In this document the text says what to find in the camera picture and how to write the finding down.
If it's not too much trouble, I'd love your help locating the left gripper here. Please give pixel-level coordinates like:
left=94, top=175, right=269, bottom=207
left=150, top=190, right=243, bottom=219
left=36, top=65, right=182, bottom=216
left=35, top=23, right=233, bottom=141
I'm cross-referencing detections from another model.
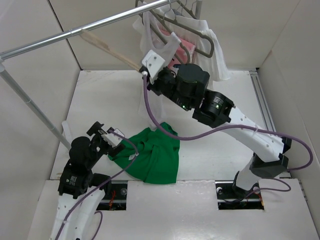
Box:
left=86, top=121, right=125, bottom=168

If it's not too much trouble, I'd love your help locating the green t shirt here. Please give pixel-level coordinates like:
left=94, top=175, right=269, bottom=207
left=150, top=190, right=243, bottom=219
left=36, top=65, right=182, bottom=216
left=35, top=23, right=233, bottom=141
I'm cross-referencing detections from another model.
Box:
left=107, top=121, right=181, bottom=186

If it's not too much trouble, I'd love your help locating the wooden hanger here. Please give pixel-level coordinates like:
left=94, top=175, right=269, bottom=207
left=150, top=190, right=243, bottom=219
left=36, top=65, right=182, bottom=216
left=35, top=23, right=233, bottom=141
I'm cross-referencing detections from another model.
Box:
left=80, top=30, right=141, bottom=72

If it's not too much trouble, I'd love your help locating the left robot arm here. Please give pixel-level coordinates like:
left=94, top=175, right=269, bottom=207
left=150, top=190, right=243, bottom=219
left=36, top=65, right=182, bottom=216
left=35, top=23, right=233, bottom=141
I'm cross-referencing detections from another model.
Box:
left=49, top=121, right=125, bottom=240

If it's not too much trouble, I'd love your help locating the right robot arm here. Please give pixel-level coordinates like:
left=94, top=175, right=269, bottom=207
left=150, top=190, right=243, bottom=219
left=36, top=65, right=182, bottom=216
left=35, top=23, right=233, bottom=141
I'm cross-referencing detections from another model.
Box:
left=143, top=63, right=292, bottom=198

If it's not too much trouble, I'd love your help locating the grey hanger front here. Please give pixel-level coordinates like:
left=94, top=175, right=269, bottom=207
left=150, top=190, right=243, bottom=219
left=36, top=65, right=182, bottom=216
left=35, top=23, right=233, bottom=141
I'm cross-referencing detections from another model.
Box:
left=149, top=10, right=191, bottom=64

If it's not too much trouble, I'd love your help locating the pink patterned garment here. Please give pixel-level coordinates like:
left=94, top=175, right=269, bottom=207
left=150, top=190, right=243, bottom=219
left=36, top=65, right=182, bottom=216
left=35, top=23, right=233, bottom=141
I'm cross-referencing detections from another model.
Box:
left=161, top=29, right=196, bottom=70

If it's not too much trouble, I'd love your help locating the white tank top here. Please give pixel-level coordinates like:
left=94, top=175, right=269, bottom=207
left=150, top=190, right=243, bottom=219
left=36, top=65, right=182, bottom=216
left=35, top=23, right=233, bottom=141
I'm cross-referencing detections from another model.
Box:
left=133, top=11, right=181, bottom=124

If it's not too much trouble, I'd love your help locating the white pleated skirt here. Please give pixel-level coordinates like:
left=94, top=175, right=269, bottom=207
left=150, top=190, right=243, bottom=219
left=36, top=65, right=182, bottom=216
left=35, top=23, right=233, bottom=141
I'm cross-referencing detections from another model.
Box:
left=165, top=16, right=230, bottom=82

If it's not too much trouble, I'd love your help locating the silver rack left pole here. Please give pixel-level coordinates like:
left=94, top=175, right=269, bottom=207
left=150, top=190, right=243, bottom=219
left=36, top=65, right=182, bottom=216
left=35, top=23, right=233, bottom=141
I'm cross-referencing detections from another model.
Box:
left=0, top=63, right=71, bottom=150

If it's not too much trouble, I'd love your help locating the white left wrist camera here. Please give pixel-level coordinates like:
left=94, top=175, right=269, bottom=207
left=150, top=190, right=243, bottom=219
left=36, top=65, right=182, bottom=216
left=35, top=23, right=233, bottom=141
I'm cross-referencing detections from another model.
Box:
left=101, top=127, right=125, bottom=148

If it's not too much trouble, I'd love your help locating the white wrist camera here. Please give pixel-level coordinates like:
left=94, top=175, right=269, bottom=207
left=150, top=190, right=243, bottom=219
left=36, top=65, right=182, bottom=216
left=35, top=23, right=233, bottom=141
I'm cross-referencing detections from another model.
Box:
left=101, top=127, right=125, bottom=148
left=139, top=50, right=166, bottom=85

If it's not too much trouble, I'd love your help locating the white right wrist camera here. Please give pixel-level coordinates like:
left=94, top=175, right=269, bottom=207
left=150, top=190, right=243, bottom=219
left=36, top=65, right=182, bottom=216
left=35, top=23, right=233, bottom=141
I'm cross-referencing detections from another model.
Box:
left=139, top=50, right=166, bottom=85

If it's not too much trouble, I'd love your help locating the aluminium rail right edge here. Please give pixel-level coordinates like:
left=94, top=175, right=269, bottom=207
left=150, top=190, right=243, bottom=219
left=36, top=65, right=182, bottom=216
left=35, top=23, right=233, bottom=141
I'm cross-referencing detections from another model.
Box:
left=249, top=70, right=276, bottom=132

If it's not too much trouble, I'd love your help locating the silver clothes rack rail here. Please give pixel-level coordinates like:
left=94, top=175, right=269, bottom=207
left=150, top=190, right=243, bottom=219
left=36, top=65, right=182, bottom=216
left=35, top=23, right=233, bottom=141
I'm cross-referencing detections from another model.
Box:
left=0, top=0, right=177, bottom=63

